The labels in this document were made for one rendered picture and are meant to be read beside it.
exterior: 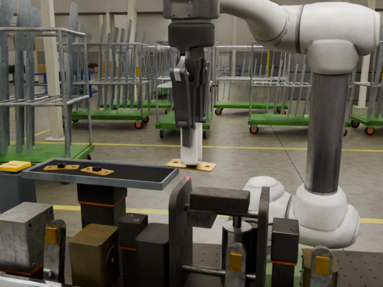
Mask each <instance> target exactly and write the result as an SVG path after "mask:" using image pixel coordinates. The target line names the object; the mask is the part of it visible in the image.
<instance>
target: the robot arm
mask: <svg viewBox="0 0 383 287"><path fill-rule="evenodd" d="M219 12H222V13H226V14H230V15H233V16H236V17H238V18H241V19H243V20H245V21H246V22H247V25H248V29H249V31H250V32H251V34H252V36H253V37H254V39H255V40H256V41H257V42H258V43H259V44H260V45H261V46H263V47H264V48H266V49H268V50H271V51H275V52H286V53H292V54H306V59H307V63H308V66H309V68H310V70H311V72H312V82H311V99H310V108H309V125H308V142H307V159H306V168H305V183H303V184H302V185H301V186H300V187H299V188H298V189H297V191H296V195H291V194H289V193H287V192H285V191H284V187H283V185H282V184H281V183H280V182H279V181H277V180H275V179H274V178H271V177H265V176H261V177H253V178H251V179H250V180H249V181H248V182H247V184H246V185H245V187H244V189H243V190H249V191H250V205H249V207H248V210H254V211H258V209H259V199H260V193H261V190H262V186H267V187H270V204H269V216H268V222H269V223H272V222H273V218H286V219H297V220H298V221H299V244H303V245H307V246H310V247H315V246H317V245H324V246H326V247H328V248H329V249H341V248H347V247H349V246H350V245H353V244H354V243H355V242H356V239H357V234H358V230H359V226H360V217H359V215H358V212H357V211H356V209H355V208H354V207H353V206H351V205H349V204H347V200H346V195H345V193H344V191H343V190H342V189H341V188H340V187H339V186H338V184H339V174H340V163H341V153H342V146H343V136H344V126H345V119H346V113H347V103H348V92H349V82H350V76H351V75H350V73H351V72H353V71H354V70H355V68H356V67H357V65H358V62H359V60H360V58H361V56H367V55H369V54H370V53H372V52H373V51H374V50H375V49H376V47H377V46H378V45H379V42H380V14H379V13H378V12H376V11H374V10H372V9H370V8H367V7H365V6H362V5H357V4H354V3H348V2H321V3H313V4H309V5H292V6H279V5H277V4H275V3H273V2H271V1H269V0H163V17H164V18H165V19H171V20H172V23H170V24H169V26H168V45H169V46H170V47H177V48H178V51H177V58H176V68H170V70H169V74H170V78H171V81H172V90H173V103H174V116H175V123H176V124H175V125H176V127H181V164H183V165H192V166H196V165H198V161H202V123H204V124H205V123H206V121H207V119H203V117H205V116H206V103H207V85H208V75H209V69H210V62H206V59H205V53H204V47H212V46H213V45H214V38H215V26H214V24H213V23H211V19H218V18H219Z"/></svg>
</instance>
